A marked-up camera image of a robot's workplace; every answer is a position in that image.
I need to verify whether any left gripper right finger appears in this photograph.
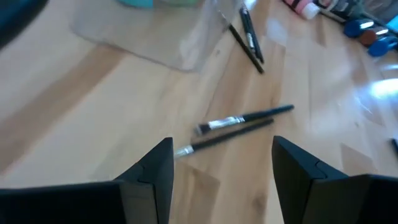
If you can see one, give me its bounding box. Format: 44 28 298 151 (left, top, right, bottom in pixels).
272 135 398 224

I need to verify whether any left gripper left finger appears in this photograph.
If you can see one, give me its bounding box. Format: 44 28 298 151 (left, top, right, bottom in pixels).
0 136 175 224

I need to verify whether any thin black paint brush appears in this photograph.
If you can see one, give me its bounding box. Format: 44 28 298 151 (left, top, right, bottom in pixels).
239 6 265 65
228 24 265 75
244 9 265 65
174 118 274 159

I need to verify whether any clear plastic bin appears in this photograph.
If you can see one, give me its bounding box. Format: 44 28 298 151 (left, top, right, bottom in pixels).
70 0 246 72

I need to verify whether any teal paint bottle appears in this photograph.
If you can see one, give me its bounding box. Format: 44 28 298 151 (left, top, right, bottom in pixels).
116 0 155 9

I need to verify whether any small blue paint bottle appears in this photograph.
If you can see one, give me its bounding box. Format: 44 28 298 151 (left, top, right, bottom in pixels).
343 18 376 39
368 35 398 57

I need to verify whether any small pink paint bottle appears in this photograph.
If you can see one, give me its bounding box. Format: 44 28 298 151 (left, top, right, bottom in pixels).
282 0 321 20

